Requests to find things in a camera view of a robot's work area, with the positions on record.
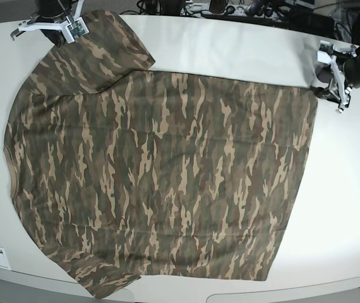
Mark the camouflage T-shirt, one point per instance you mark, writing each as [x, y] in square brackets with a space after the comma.
[119, 171]

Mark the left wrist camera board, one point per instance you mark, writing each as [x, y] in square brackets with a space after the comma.
[325, 53]

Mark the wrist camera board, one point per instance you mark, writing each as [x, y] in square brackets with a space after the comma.
[75, 30]
[325, 53]

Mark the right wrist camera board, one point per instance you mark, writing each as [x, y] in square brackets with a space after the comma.
[75, 30]

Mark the black equipment with cables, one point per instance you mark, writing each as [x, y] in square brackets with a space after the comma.
[337, 20]

